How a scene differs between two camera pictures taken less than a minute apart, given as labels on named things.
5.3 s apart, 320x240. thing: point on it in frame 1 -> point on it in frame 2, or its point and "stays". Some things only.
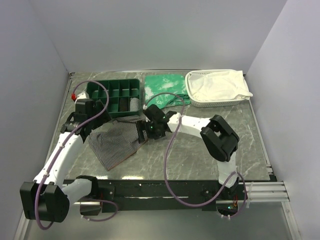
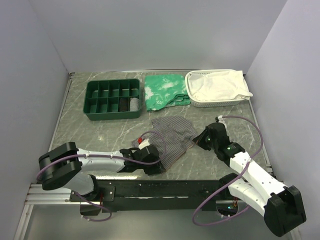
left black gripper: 102,118 -> 155,169
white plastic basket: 195,102 stays
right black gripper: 142,125 -> 200,139
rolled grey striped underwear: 134,104 stays
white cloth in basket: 229,85 stays
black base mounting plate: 155,194 stays
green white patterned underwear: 174,83 stays
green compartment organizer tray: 124,95 stays
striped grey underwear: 116,141 -> 173,136
